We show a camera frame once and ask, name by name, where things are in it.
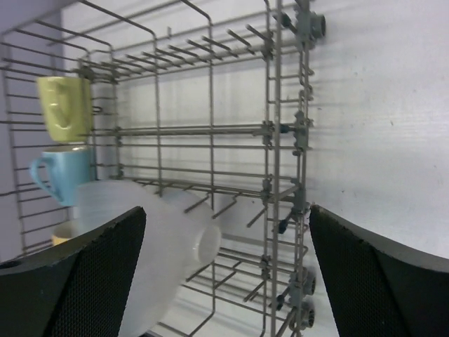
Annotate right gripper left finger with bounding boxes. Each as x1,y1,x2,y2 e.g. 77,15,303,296
1,206,146,336

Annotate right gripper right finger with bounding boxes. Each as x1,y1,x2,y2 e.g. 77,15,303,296
309,205,448,336

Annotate white bowl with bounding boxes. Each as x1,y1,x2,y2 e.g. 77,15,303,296
74,180,222,336

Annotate yellow mug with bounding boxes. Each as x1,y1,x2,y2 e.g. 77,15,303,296
51,220,83,246

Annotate blue mug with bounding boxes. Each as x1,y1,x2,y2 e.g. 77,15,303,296
29,145,96,206

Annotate green mug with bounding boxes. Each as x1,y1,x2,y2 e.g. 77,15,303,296
36,77,93,143

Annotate grey wire dish rack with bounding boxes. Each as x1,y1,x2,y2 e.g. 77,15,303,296
1,1,326,336

